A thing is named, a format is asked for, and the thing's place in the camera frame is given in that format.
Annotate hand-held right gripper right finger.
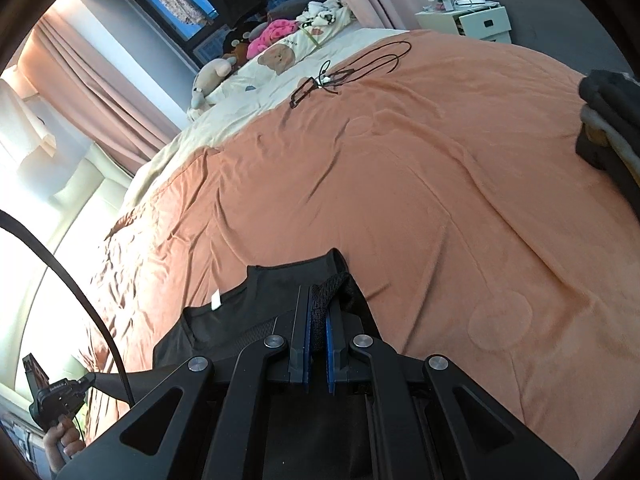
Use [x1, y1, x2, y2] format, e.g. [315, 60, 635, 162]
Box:
[325, 304, 581, 480]

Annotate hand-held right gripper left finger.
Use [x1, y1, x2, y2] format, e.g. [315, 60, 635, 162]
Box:
[55, 285, 313, 480]

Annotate black shirt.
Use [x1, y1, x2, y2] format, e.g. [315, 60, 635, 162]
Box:
[95, 247, 385, 403]

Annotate stack of folded clothes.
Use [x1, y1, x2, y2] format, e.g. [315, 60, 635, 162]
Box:
[574, 69, 640, 192]

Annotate person's left hand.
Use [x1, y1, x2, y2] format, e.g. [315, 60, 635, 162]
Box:
[42, 419, 87, 477]

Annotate cream padded headboard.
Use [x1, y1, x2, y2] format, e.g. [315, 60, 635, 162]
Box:
[0, 142, 137, 411]

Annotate orange blanket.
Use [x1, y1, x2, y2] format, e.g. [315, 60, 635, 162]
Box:
[82, 27, 640, 461]

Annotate black eyeglasses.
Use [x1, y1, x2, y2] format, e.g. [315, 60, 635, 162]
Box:
[317, 40, 413, 94]
[289, 76, 321, 109]

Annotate cream bear print quilt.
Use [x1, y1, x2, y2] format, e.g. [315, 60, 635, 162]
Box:
[125, 2, 412, 201]

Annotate beige plush toy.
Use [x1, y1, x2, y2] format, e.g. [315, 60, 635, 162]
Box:
[189, 56, 239, 113]

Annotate brown bear plush toy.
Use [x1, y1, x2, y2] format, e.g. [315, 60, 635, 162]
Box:
[220, 24, 261, 67]

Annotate pink fluffy cloth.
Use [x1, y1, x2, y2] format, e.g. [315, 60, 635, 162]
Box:
[246, 19, 300, 58]

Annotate white black spotted plush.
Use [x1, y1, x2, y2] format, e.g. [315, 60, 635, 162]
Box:
[296, 0, 353, 28]

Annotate white nightstand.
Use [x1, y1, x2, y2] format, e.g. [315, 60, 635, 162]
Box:
[414, 2, 514, 45]

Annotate window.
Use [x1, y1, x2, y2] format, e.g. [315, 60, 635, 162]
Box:
[129, 0, 332, 63]

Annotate black cable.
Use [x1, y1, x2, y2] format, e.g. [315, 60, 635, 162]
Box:
[0, 209, 135, 407]

